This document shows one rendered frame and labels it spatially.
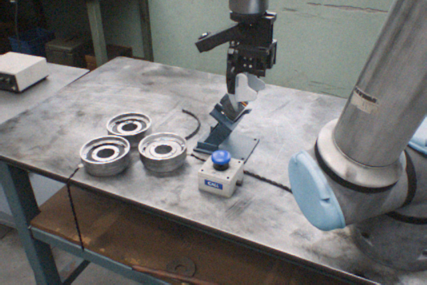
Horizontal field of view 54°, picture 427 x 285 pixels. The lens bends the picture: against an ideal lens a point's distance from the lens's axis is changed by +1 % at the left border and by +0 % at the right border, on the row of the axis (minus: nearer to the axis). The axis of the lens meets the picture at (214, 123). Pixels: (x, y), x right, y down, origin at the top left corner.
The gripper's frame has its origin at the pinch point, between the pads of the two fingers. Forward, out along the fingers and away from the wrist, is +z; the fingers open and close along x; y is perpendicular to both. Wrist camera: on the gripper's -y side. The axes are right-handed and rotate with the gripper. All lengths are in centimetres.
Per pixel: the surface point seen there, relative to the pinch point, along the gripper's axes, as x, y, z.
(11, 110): 7, -82, 24
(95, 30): 101, -122, 31
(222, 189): -16.8, 3.9, 10.2
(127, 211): -6.6, -29.3, 37.1
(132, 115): -1.5, -27.1, 8.6
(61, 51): 112, -162, 53
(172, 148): -9.7, -11.2, 9.2
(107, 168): -20.9, -20.3, 9.5
